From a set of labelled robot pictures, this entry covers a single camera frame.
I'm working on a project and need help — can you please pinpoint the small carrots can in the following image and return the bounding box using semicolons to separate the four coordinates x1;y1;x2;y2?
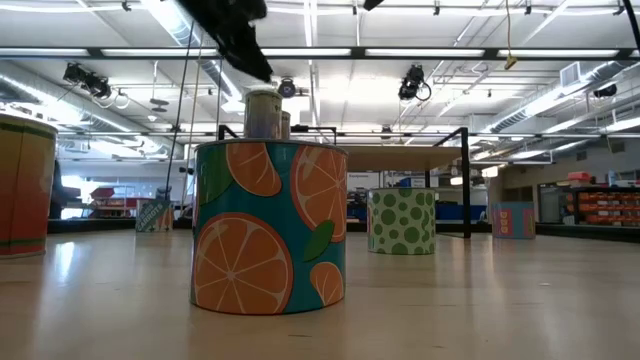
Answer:
134;198;176;234

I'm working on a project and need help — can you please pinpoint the thin black hanging cable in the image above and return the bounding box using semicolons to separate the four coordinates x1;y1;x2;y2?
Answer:
163;19;196;202

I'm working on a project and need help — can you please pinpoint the tall orange corn can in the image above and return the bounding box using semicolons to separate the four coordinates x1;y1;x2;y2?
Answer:
0;112;59;260

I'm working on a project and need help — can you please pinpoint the small orange slices can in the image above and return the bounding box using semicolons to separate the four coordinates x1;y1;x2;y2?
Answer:
189;138;349;317

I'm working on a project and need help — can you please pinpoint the red bin rack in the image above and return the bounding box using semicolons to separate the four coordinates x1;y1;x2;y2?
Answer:
88;185;142;220

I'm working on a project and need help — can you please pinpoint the yellow hanging cord with hook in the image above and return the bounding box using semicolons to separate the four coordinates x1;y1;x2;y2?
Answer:
502;0;519;72

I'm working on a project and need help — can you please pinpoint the orange parts drawer rack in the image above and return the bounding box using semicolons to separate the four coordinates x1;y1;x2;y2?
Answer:
574;188;640;227

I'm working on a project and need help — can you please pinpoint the small teal and pink can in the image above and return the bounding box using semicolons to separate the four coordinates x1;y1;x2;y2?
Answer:
490;201;538;241

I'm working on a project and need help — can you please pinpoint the wooden shelf with black frame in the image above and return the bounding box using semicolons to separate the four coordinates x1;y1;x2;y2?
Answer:
216;123;473;240

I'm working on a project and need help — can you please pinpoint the tall peaches can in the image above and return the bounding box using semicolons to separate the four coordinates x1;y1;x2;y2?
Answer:
243;89;284;141

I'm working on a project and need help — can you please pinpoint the round grey ceiling fixture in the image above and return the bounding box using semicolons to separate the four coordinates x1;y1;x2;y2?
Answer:
276;76;298;100

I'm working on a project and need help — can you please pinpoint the small green peas can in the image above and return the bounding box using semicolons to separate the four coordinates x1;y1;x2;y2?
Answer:
366;186;438;257

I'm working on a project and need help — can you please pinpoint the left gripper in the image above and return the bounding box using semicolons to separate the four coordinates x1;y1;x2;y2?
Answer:
174;0;275;84

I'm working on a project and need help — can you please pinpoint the black aluminium rig frame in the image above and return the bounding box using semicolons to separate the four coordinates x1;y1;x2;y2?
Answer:
0;0;640;245

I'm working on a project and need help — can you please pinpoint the blue storage crate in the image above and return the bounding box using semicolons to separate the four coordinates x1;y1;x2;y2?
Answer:
433;202;489;222

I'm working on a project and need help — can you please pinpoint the white LED light bar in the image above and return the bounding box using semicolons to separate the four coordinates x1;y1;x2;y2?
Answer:
0;48;91;57
99;48;220;57
259;47;353;57
364;47;486;58
497;48;621;58

